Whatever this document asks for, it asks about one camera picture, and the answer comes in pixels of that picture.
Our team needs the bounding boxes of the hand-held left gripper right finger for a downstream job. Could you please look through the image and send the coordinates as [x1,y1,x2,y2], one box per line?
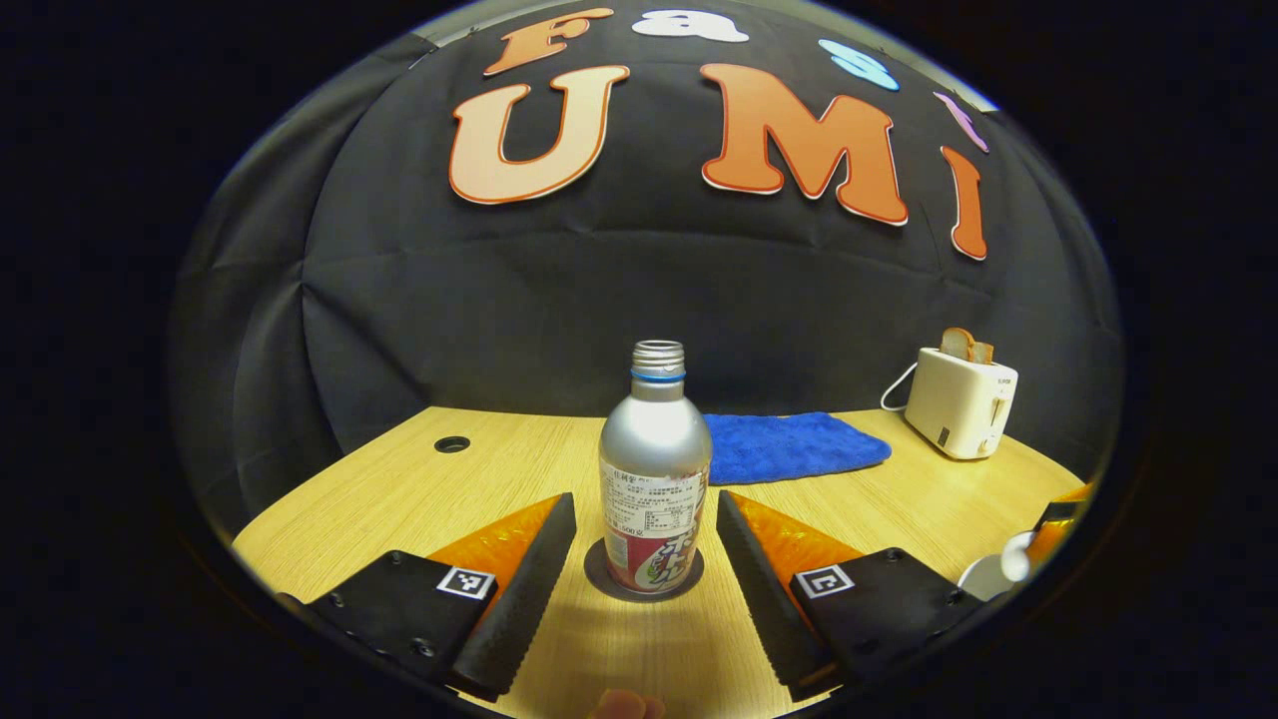
[715,489,984,703]

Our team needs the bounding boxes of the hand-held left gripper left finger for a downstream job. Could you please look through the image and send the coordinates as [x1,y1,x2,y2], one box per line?
[280,491,578,703]

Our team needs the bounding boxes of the white teacup lid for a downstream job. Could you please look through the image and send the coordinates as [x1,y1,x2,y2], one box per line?
[1001,531,1036,584]

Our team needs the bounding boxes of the round brown coaster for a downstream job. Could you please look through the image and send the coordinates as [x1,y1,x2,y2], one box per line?
[583,539,706,604]

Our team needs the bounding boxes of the white teacup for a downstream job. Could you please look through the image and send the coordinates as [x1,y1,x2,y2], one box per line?
[957,552,1019,603]

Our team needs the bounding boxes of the silver water bottle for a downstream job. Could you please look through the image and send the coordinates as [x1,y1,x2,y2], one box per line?
[599,340,714,595]

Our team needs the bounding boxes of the white toaster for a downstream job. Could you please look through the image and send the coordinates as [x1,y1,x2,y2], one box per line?
[904,347,1020,461]

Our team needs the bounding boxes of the blue towel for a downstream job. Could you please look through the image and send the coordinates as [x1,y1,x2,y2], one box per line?
[702,411,893,487]

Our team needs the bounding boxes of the black backdrop cloth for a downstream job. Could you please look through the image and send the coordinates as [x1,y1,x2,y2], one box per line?
[170,0,1124,520]

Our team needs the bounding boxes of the white toaster cable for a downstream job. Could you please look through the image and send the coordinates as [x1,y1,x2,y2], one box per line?
[880,361,920,412]

